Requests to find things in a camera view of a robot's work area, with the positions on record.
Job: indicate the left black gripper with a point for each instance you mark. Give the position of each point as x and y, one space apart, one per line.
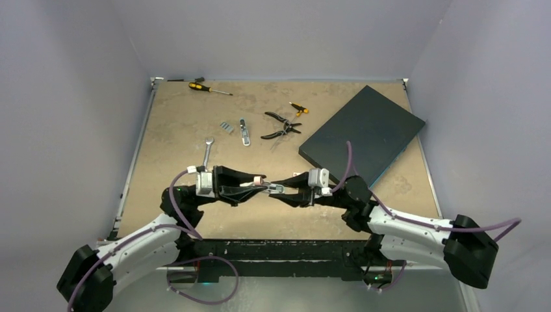
223 179

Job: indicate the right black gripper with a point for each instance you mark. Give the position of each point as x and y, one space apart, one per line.
302 199

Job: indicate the pink white stapler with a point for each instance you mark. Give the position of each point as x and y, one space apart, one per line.
271 188

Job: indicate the silver stapler magazine tray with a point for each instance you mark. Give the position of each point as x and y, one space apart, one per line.
244 132

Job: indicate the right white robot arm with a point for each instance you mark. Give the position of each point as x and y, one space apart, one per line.
460 245

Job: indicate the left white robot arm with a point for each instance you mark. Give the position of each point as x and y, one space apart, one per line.
94 276

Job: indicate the silver open-end wrench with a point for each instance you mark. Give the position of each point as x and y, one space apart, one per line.
208 145

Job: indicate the silver staple strip block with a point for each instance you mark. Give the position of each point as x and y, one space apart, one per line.
227 127

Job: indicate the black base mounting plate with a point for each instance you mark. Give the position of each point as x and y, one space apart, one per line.
348 260

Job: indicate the small yellow black screwdriver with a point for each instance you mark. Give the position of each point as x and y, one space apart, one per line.
300 109

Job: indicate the black flat box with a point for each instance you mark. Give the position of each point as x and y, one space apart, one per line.
378 129

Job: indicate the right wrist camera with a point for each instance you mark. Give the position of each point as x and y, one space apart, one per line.
319 177

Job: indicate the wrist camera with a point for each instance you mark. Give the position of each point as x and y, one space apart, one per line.
319 177
204 181

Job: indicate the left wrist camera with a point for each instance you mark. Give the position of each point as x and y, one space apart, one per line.
204 181

